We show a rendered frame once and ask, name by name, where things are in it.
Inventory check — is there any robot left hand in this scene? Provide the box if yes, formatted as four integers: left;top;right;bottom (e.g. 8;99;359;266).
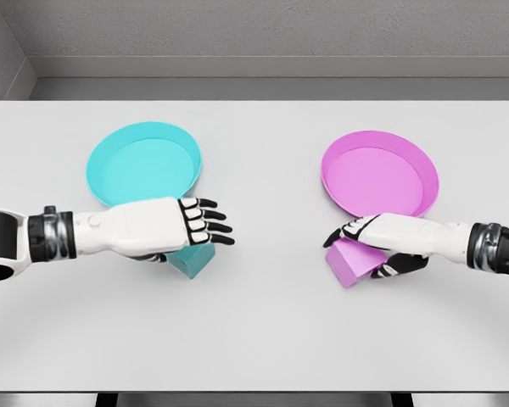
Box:
119;196;236;264

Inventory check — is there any cyan block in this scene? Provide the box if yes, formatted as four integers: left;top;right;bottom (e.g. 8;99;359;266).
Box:
165;243;217;281

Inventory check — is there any pink plate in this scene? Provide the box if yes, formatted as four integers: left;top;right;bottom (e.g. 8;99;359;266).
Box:
320;130;440;221

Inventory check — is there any cyan plate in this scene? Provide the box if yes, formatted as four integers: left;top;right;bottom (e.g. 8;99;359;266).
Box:
85;121;204;209

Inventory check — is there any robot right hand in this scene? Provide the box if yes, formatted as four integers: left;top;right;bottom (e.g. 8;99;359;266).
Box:
322;212;430;281

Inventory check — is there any pink block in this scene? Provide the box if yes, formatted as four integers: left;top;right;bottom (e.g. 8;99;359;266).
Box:
325;237;387;290

